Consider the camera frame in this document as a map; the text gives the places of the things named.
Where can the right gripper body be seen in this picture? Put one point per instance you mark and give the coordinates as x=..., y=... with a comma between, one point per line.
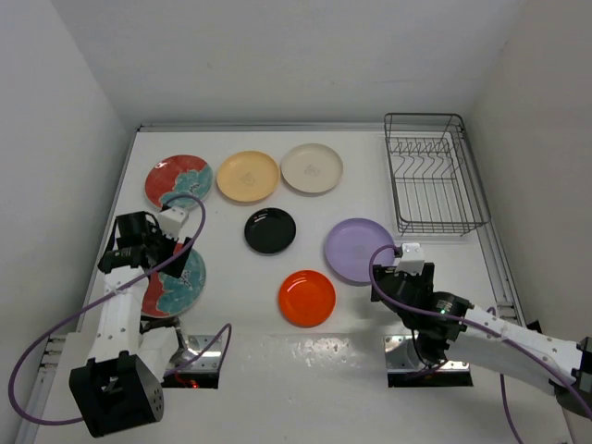
x=422, y=283

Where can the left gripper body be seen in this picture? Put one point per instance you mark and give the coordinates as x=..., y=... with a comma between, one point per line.
x=162, y=244

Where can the red teal floral plate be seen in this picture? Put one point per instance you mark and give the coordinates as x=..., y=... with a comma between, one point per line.
x=168, y=296
x=178, y=174

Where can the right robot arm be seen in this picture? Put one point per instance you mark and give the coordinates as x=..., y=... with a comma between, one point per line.
x=449, y=327

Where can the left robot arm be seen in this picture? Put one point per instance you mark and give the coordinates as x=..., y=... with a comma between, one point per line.
x=119, y=387

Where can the lilac plastic plate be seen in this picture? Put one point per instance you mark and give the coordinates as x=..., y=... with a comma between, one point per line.
x=351, y=243

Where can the black glossy plate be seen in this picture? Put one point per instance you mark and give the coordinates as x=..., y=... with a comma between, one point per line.
x=270, y=230

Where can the orange glossy plate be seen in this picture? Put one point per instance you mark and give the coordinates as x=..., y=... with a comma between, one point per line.
x=306, y=298

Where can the yellow plastic plate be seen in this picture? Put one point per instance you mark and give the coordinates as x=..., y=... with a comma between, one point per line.
x=248, y=176

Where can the cream plastic plate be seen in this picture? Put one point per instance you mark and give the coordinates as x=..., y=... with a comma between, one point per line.
x=312, y=168

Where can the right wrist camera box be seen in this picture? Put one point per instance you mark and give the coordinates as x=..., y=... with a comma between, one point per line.
x=412, y=259

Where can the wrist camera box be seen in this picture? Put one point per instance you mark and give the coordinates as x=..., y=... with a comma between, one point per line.
x=171, y=220
x=412, y=259

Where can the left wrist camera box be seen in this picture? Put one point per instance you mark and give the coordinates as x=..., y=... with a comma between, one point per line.
x=171, y=220

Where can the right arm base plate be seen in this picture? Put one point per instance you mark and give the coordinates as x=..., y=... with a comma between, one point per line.
x=405, y=370

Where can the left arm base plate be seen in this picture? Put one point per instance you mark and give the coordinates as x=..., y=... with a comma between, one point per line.
x=200, y=374

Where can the grey wire dish rack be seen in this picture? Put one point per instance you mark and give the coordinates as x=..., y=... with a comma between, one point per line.
x=436, y=186

